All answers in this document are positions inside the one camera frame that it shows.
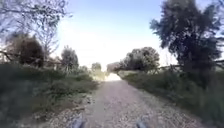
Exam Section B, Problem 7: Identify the small distant tree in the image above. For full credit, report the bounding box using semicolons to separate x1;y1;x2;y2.
91;61;103;72

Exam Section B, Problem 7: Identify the broad dark tree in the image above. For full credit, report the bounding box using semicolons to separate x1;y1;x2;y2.
119;46;161;73

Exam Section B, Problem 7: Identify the gravel dirt path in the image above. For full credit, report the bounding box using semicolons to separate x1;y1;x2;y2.
43;72;208;128

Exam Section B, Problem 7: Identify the small green tree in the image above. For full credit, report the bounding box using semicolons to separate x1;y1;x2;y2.
60;45;80;72

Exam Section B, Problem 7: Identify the robot's own part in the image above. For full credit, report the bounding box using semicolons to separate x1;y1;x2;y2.
71;118;86;128
135;119;150;128

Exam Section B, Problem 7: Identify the grass verge with low scrub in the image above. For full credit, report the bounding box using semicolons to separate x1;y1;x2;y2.
0;63;101;128
117;69;224;128

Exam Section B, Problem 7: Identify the large dark tree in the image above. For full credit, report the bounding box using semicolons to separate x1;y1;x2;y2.
149;0;224;88

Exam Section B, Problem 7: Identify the dark round bush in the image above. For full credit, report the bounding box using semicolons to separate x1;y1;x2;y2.
4;32;45;68

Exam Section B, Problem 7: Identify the bare branched tree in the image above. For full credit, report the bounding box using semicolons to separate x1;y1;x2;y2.
0;0;73;64

